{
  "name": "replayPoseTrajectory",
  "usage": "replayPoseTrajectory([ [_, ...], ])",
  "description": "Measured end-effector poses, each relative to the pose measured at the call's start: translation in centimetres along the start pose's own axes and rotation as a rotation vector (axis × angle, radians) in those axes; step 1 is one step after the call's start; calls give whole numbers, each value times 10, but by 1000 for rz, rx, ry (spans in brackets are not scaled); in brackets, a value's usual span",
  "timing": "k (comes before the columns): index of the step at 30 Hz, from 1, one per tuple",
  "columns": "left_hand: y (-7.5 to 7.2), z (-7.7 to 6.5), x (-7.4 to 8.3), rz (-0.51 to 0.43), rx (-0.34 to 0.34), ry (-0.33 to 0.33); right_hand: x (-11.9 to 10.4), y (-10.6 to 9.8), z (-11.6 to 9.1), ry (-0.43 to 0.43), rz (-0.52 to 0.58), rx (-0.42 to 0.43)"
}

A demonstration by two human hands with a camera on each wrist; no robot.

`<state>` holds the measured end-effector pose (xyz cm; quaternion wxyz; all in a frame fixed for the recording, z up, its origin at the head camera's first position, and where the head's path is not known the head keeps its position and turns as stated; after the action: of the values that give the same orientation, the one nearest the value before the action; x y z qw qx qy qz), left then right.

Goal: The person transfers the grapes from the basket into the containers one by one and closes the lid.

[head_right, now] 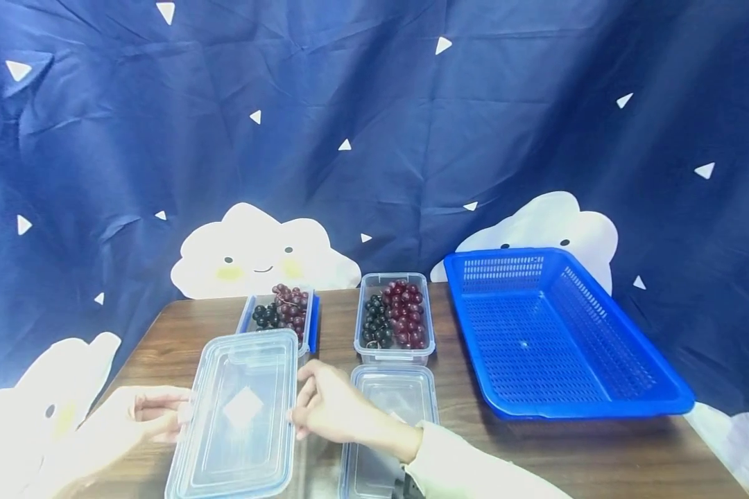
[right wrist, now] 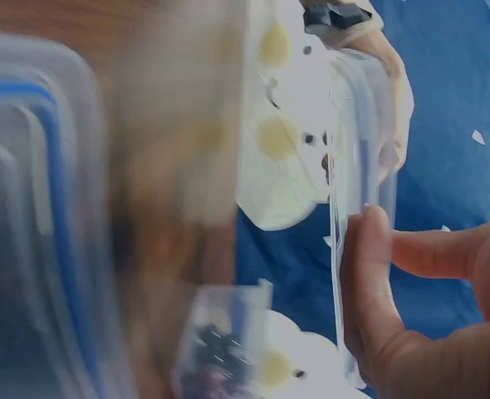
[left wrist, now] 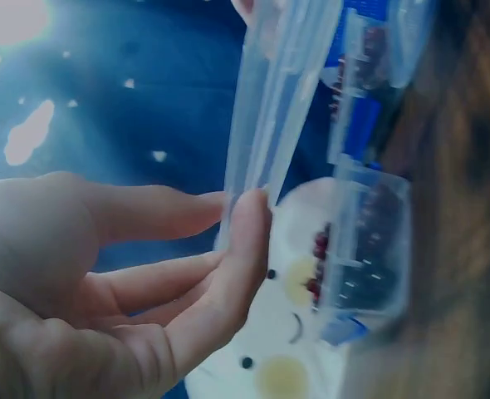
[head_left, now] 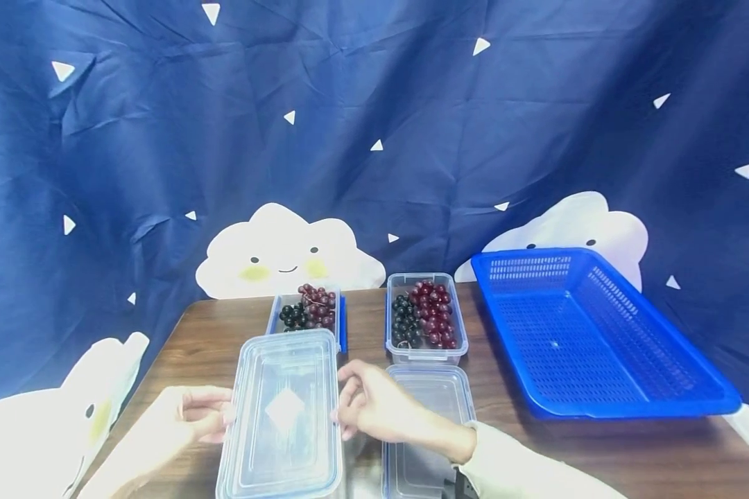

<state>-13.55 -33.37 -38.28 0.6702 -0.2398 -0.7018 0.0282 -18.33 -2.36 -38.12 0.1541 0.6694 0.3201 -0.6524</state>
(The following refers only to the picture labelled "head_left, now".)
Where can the person's left hand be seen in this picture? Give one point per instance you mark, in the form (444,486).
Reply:
(168,419)

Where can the person's right hand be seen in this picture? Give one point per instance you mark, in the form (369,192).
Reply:
(393,412)

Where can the person's left fingers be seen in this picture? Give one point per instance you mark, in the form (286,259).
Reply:
(211,416)

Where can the person's right fingers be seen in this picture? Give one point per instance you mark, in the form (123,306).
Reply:
(349,398)

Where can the clear plastic lid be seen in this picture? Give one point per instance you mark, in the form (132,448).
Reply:
(437,402)
(284,416)

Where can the person's left forearm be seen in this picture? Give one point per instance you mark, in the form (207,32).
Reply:
(115,468)

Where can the person's right forearm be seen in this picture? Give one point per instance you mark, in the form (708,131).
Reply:
(524,468)

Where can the clear plastic container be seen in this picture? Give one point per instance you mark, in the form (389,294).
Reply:
(425,353)

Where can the bunch of black grapes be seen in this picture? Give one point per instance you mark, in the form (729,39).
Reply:
(404,324)
(293,317)

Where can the bunch of red grapes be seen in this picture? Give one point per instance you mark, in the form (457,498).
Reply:
(435,312)
(318,305)

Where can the clear container with blue clips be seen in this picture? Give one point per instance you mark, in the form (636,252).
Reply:
(273,320)

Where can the black wrist band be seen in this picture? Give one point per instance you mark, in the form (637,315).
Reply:
(459,489)

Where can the blue plastic perforated basket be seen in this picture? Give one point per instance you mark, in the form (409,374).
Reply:
(574,346)

